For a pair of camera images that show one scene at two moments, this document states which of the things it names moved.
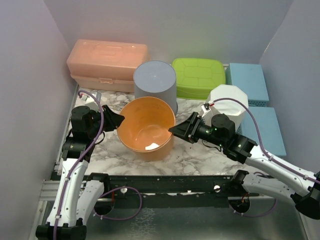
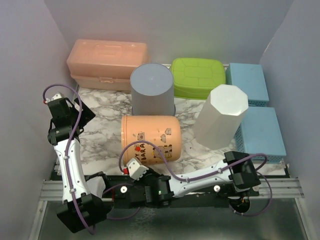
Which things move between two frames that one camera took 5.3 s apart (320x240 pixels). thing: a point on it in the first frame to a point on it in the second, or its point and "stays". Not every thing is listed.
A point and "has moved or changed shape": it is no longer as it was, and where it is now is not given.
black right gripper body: (205, 133) to (147, 180)
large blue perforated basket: (249, 77) stays
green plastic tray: (196, 77) stays
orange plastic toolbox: (106, 65) stays
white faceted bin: (234, 109) stays
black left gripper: (114, 120) to (87, 115)
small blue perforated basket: (269, 128) stays
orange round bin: (144, 132) has moved or changed shape
